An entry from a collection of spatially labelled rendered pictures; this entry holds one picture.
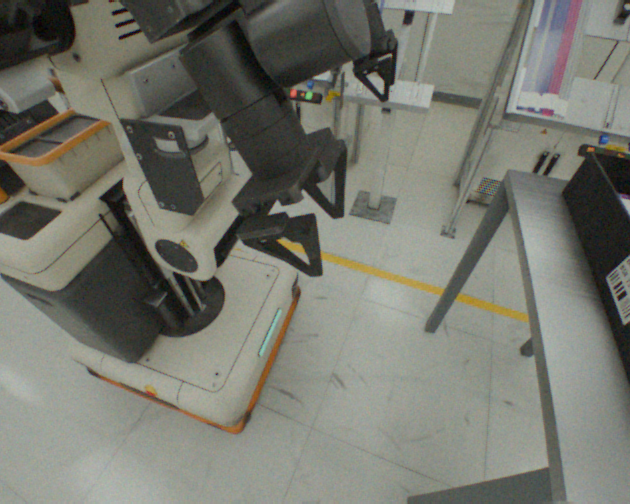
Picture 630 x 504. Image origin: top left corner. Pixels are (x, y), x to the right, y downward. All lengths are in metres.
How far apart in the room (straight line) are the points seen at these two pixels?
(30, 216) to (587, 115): 1.81
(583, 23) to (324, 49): 1.62
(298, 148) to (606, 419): 0.52
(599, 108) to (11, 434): 2.56
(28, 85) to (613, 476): 0.78
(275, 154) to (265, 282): 0.96
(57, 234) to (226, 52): 0.63
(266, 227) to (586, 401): 0.49
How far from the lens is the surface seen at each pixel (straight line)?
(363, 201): 1.96
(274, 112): 0.24
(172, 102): 0.54
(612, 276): 0.69
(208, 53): 0.24
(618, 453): 0.57
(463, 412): 1.37
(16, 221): 0.89
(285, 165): 0.25
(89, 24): 0.48
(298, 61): 0.21
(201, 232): 0.64
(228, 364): 1.05
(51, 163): 0.82
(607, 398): 0.59
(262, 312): 1.11
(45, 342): 1.80
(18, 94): 0.44
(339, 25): 0.20
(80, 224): 0.82
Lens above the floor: 1.22
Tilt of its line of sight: 48 degrees down
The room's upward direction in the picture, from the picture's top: straight up
